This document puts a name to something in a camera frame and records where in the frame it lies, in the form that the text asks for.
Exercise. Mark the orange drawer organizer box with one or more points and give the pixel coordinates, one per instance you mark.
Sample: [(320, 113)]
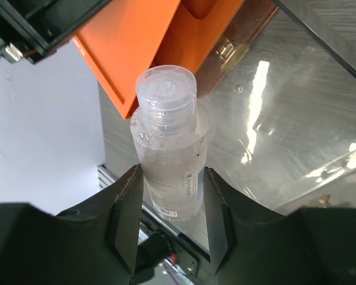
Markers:
[(126, 38)]

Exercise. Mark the clear liquid bottle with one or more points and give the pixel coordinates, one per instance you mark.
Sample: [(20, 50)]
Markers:
[(170, 133)]

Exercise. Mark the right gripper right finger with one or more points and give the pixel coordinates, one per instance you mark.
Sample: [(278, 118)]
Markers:
[(251, 244)]

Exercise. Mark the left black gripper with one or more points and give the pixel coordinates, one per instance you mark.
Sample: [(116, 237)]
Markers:
[(34, 30)]

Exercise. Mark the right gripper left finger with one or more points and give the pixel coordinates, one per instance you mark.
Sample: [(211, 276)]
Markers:
[(93, 242)]

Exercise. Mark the clear acrylic drawer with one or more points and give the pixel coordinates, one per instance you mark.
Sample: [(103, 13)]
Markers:
[(283, 117)]

